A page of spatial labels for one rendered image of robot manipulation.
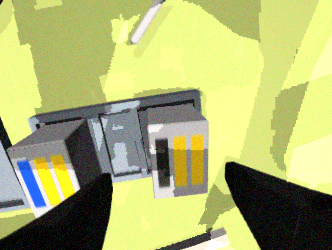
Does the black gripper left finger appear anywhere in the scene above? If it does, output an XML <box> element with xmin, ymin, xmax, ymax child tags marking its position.
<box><xmin>0</xmin><ymin>172</ymin><xmax>113</xmax><ymax>250</ymax></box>

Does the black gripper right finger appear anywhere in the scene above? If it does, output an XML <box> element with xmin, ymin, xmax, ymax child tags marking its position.
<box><xmin>225</xmin><ymin>161</ymin><xmax>332</xmax><ymax>250</ymax></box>

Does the orange-handled screwdriver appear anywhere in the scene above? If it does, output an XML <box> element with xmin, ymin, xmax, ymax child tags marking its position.
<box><xmin>131</xmin><ymin>0</ymin><xmax>165</xmax><ymax>45</ymax></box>

